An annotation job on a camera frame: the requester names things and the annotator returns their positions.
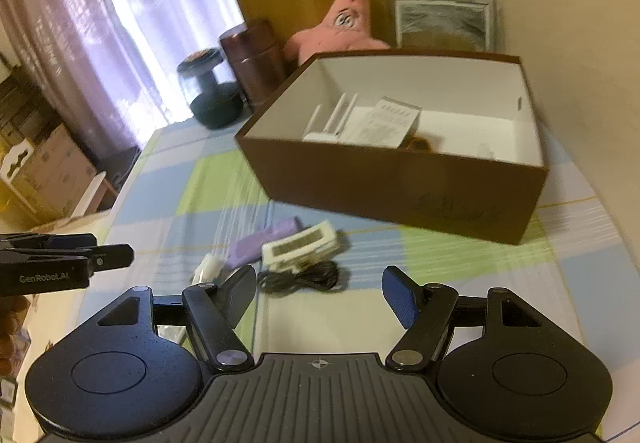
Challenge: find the checked tablecloth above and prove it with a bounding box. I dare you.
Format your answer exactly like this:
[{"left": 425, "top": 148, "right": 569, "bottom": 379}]
[{"left": 75, "top": 120, "right": 626, "bottom": 424}]

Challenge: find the black cable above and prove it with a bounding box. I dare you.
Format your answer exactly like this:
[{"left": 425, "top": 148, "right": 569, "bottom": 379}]
[{"left": 256, "top": 260, "right": 346, "bottom": 295}]

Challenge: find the white stool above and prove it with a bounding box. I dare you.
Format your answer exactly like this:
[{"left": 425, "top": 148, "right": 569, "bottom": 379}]
[{"left": 75, "top": 170, "right": 121, "bottom": 214}]

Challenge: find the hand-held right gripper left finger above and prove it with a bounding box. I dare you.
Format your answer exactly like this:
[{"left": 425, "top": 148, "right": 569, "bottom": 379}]
[{"left": 97, "top": 264, "right": 258, "bottom": 373}]

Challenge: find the purple lace curtain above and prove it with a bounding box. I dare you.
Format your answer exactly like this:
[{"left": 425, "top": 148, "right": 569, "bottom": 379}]
[{"left": 0, "top": 0, "right": 246, "bottom": 159}]

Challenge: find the person's left hand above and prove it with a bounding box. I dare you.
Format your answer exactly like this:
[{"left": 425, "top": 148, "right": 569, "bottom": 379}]
[{"left": 0, "top": 295, "right": 31, "bottom": 376}]

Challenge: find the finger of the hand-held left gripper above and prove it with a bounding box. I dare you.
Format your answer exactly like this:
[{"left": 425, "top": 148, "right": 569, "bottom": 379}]
[
  {"left": 0, "top": 244, "right": 135, "bottom": 275},
  {"left": 0, "top": 233, "right": 98, "bottom": 254}
]

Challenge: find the cardboard box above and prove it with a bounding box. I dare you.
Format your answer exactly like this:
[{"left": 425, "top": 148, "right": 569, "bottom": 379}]
[{"left": 20, "top": 123, "right": 98, "bottom": 219}]

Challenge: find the brown storage box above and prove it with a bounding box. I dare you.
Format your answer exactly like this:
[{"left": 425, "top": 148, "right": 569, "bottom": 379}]
[{"left": 235, "top": 50, "right": 551, "bottom": 245}]

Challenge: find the framed picture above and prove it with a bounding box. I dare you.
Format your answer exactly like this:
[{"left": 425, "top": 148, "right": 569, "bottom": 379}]
[{"left": 390, "top": 0, "right": 498, "bottom": 53}]

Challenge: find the dark storage bin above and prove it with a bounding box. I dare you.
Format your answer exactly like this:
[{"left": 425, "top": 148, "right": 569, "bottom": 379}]
[{"left": 100, "top": 146, "right": 141, "bottom": 189}]

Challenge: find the white hair clip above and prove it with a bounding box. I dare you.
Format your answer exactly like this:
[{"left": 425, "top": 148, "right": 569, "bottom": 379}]
[{"left": 261, "top": 220, "right": 343, "bottom": 274}]

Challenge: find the pink starfish plush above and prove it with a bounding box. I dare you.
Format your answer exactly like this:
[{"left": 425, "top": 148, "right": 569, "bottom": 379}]
[{"left": 285, "top": 0, "right": 391, "bottom": 69}]

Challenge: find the dark glass jar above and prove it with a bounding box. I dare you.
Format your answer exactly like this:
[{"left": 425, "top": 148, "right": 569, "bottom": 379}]
[{"left": 176, "top": 50, "right": 246, "bottom": 129}]

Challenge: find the copper canister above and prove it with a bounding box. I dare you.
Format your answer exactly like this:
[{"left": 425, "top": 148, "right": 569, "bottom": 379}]
[{"left": 219, "top": 19, "right": 287, "bottom": 111}]

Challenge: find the folded black ladder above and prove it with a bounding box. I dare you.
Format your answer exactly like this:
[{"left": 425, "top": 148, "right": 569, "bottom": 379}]
[{"left": 0, "top": 68, "right": 56, "bottom": 149}]

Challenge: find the brown spray bottle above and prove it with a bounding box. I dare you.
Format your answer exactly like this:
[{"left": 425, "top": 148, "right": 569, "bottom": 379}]
[{"left": 191, "top": 253, "right": 223, "bottom": 285}]

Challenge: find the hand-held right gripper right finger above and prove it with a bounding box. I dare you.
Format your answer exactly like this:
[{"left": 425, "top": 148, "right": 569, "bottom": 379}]
[{"left": 381, "top": 265, "right": 546, "bottom": 370}]

